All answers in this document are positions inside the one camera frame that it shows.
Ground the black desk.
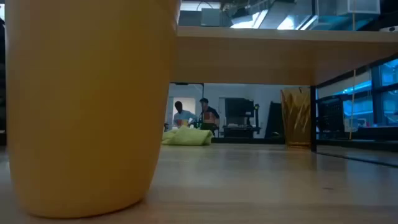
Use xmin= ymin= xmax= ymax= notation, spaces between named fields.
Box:
xmin=223 ymin=126 xmax=261 ymax=139

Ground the black computer monitor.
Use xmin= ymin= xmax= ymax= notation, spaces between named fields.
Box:
xmin=225 ymin=98 xmax=255 ymax=119

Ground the grey ventilation duct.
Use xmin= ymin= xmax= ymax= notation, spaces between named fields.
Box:
xmin=257 ymin=0 xmax=315 ymax=30

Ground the yellow plastic cup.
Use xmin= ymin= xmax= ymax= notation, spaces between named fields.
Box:
xmin=4 ymin=0 xmax=182 ymax=218

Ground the black metal shelf base bar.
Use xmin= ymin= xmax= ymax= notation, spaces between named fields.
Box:
xmin=315 ymin=151 xmax=398 ymax=168

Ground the wooden shelf board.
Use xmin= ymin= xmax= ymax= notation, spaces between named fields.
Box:
xmin=174 ymin=26 xmax=398 ymax=86

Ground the black pegboard panel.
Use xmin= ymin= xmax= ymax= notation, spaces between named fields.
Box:
xmin=317 ymin=96 xmax=345 ymax=139

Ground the amber faceted glass tumbler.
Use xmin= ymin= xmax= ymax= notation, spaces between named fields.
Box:
xmin=280 ymin=87 xmax=312 ymax=147

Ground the green microfibre cloth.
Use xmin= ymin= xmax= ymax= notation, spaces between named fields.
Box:
xmin=161 ymin=126 xmax=214 ymax=146

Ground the black metal shelf leg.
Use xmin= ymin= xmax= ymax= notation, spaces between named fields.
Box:
xmin=310 ymin=85 xmax=317 ymax=152

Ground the black frame stand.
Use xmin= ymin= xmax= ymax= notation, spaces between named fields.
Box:
xmin=169 ymin=82 xmax=205 ymax=125

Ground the black leaning panel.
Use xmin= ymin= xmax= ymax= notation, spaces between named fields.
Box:
xmin=264 ymin=101 xmax=284 ymax=139

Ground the person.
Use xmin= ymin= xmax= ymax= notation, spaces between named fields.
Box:
xmin=172 ymin=101 xmax=197 ymax=128
xmin=198 ymin=98 xmax=221 ymax=135

